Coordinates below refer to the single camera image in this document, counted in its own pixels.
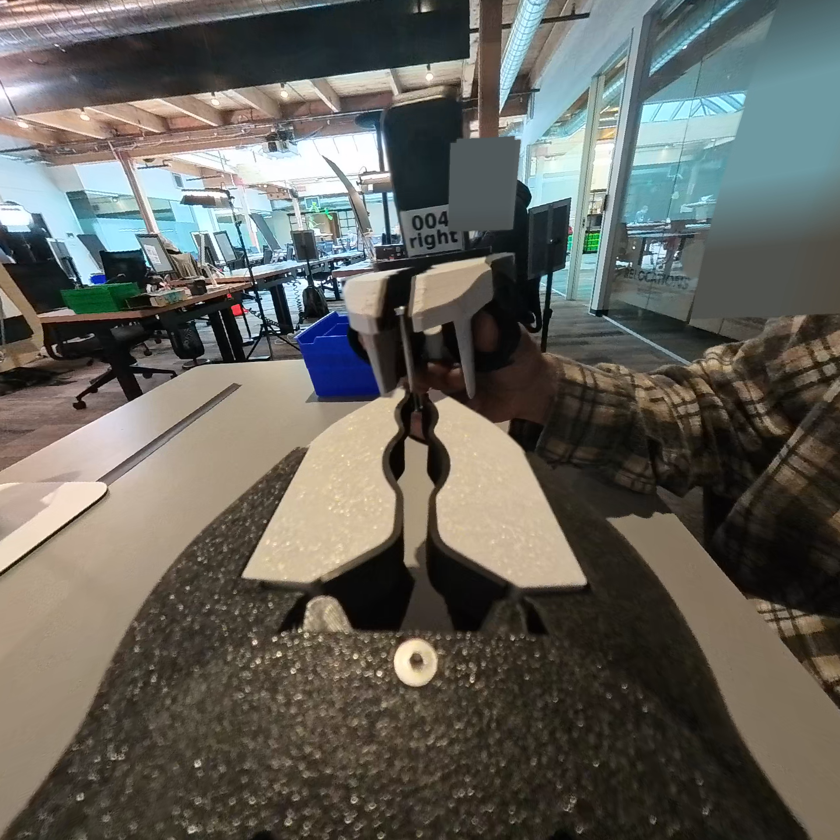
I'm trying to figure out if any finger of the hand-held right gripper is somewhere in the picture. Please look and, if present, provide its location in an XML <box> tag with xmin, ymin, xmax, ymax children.
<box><xmin>344</xmin><ymin>270</ymin><xmax>409</xmax><ymax>398</ymax></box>
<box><xmin>412</xmin><ymin>252</ymin><xmax>508</xmax><ymax>399</ymax></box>

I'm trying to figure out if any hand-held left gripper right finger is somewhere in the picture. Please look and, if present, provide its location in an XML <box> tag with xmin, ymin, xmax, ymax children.
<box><xmin>420</xmin><ymin>392</ymin><xmax>589</xmax><ymax>595</ymax></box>

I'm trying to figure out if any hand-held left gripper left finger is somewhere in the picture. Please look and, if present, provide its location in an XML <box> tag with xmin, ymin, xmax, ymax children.
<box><xmin>241</xmin><ymin>387</ymin><xmax>408</xmax><ymax>588</ymax></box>

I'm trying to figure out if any silver bolt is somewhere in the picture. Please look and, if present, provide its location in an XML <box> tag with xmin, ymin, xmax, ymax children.
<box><xmin>394</xmin><ymin>307</ymin><xmax>416</xmax><ymax>401</ymax></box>

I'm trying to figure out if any person's right forearm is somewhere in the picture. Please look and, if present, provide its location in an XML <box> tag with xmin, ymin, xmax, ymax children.
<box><xmin>508</xmin><ymin>314</ymin><xmax>840</xmax><ymax>500</ymax></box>

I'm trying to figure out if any person's right hand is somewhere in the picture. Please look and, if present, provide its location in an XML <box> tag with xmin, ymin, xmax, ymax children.
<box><xmin>420</xmin><ymin>307</ymin><xmax>560</xmax><ymax>425</ymax></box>

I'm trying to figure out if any blue plastic bin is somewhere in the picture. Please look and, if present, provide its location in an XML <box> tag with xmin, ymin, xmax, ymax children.
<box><xmin>294</xmin><ymin>311</ymin><xmax>383</xmax><ymax>399</ymax></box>

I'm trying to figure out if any curved banner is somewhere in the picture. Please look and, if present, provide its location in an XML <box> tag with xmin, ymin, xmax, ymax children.
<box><xmin>321</xmin><ymin>155</ymin><xmax>376</xmax><ymax>241</ymax></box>

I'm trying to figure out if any black panel on stand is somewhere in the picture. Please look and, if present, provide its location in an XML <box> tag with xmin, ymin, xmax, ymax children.
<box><xmin>527</xmin><ymin>197</ymin><xmax>573</xmax><ymax>357</ymax></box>

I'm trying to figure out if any black tripod light stand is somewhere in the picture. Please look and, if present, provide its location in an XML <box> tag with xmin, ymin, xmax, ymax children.
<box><xmin>223</xmin><ymin>187</ymin><xmax>304</xmax><ymax>363</ymax></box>

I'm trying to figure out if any black backpack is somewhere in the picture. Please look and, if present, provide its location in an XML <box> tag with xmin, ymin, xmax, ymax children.
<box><xmin>168</xmin><ymin>320</ymin><xmax>212</xmax><ymax>370</ymax></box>

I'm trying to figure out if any wooden office desk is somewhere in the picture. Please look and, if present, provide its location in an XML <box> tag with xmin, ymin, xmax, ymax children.
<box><xmin>36</xmin><ymin>279</ymin><xmax>260</xmax><ymax>403</ymax></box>

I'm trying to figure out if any monitor with white sheet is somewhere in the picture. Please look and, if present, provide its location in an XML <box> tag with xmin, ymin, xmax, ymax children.
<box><xmin>135</xmin><ymin>232</ymin><xmax>178</xmax><ymax>277</ymax></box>

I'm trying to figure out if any dark computer monitor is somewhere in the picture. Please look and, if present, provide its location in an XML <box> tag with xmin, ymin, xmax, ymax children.
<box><xmin>98</xmin><ymin>248</ymin><xmax>147</xmax><ymax>285</ymax></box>

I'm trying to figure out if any black office chair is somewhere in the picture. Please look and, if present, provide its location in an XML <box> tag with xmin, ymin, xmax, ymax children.
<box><xmin>45</xmin><ymin>323</ymin><xmax>179</xmax><ymax>412</ymax></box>

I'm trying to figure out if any green plastic crate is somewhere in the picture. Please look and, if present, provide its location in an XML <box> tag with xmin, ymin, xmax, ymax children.
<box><xmin>60</xmin><ymin>282</ymin><xmax>143</xmax><ymax>315</ymax></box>

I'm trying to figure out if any white instruction board stand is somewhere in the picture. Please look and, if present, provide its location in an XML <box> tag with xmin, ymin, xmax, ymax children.
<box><xmin>0</xmin><ymin>262</ymin><xmax>109</xmax><ymax>576</ymax></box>

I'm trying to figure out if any person's plaid shirt torso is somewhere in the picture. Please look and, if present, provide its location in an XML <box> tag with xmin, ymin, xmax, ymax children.
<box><xmin>712</xmin><ymin>394</ymin><xmax>840</xmax><ymax>707</ymax></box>

